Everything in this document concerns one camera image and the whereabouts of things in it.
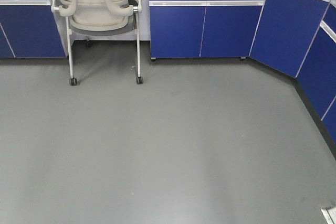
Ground beige office chair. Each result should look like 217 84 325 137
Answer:
51 0 142 86

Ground blue lab cabinets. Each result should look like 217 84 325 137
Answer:
0 0 336 143

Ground white object floor corner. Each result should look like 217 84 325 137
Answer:
321 206 336 224

